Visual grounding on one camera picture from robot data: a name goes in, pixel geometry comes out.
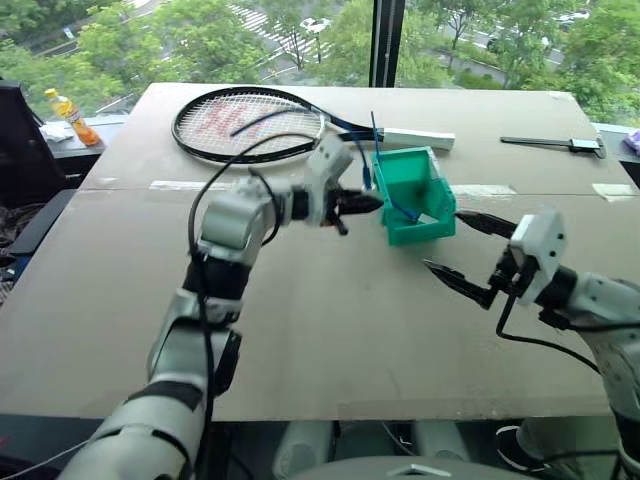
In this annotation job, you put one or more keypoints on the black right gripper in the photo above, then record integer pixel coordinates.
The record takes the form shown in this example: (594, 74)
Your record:
(511, 277)

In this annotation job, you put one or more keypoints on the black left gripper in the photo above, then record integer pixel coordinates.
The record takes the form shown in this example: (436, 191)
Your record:
(336, 205)

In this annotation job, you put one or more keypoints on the white coupler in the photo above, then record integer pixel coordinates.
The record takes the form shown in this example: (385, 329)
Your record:
(425, 219)

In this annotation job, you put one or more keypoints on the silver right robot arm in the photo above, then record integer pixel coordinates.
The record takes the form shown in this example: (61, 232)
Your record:
(607, 300)

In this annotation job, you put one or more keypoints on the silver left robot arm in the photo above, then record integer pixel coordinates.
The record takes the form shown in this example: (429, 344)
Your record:
(230, 220)

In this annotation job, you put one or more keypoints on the green plastic bin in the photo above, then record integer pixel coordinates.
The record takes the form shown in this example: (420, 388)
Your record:
(425, 233)

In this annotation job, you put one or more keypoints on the black tennis racket white grip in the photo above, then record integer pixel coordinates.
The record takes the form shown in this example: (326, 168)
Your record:
(420, 139)

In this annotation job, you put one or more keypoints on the short white tape strip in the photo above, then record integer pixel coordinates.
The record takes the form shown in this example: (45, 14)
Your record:
(614, 191)

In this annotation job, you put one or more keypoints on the black flat hand tool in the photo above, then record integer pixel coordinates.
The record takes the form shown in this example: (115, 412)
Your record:
(583, 145)

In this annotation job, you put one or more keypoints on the white parked car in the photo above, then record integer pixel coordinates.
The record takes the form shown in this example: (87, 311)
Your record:
(315, 25)

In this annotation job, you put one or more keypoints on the long white tape strip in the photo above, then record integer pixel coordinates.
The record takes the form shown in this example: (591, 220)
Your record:
(180, 185)

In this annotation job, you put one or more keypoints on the grey rounded cylinder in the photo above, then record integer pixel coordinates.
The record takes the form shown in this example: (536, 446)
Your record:
(440, 441)
(304, 447)

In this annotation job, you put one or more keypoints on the purple object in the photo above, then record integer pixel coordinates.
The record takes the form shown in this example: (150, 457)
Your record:
(633, 141)

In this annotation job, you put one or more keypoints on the black shoe white sole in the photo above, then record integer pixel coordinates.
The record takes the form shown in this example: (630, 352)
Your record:
(515, 447)

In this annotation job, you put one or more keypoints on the orange drink bottle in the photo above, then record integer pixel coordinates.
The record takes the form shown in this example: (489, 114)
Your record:
(76, 121)

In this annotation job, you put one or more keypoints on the white crumpled tissue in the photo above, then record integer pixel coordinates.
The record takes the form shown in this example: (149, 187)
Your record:
(56, 132)

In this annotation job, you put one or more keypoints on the dark flat board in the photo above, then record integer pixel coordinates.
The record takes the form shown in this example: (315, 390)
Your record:
(42, 222)

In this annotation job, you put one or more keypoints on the black chair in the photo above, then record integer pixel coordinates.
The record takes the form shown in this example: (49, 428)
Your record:
(25, 145)

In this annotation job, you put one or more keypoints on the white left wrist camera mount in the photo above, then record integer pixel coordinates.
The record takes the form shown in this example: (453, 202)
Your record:
(327, 165)

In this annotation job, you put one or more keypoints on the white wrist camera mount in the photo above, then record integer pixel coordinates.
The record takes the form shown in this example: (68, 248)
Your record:
(542, 250)
(327, 165)

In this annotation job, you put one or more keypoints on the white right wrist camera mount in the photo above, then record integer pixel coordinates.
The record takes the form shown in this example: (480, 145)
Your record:
(542, 250)

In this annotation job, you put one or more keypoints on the black window frame post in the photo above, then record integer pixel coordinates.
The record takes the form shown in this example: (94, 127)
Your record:
(387, 42)

